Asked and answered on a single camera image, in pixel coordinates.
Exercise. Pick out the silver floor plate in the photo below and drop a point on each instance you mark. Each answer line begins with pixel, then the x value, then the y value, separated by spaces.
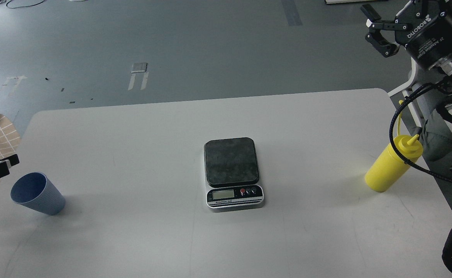
pixel 139 67

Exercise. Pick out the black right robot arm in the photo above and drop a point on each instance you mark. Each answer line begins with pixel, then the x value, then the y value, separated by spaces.
pixel 382 37

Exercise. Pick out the digital kitchen scale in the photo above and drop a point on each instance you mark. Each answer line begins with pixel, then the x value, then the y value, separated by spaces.
pixel 232 175

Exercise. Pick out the blue ribbed cup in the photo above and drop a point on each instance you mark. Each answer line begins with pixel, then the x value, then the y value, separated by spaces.
pixel 36 191

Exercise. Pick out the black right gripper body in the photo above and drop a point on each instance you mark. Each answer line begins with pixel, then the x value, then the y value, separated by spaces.
pixel 428 35

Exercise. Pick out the grey office chair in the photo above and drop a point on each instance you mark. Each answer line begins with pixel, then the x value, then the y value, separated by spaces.
pixel 436 133

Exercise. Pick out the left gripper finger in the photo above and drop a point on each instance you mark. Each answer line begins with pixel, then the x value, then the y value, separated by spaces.
pixel 10 161

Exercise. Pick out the yellow squeeze bottle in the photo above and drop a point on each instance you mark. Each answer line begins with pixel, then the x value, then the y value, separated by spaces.
pixel 389 166

